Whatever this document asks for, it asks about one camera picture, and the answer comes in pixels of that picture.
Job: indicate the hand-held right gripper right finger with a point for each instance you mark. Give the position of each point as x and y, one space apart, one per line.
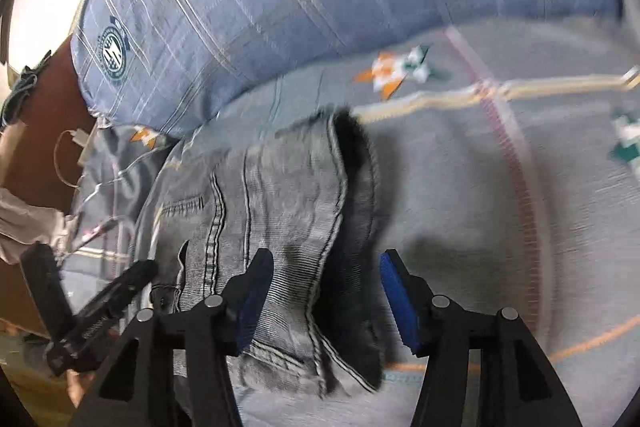
400 302

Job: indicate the beige cloth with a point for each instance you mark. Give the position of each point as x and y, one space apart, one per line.
27 222

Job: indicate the grey star printed bedsheet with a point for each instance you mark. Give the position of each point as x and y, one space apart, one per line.
475 207

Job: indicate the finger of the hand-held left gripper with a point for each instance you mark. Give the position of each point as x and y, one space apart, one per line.
42 287
125 284

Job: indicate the brown wooden headboard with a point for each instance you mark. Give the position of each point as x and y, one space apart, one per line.
50 117

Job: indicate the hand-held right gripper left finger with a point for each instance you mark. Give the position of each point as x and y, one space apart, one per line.
252 302

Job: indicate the grey denim pants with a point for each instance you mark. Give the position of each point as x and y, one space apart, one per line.
280 207

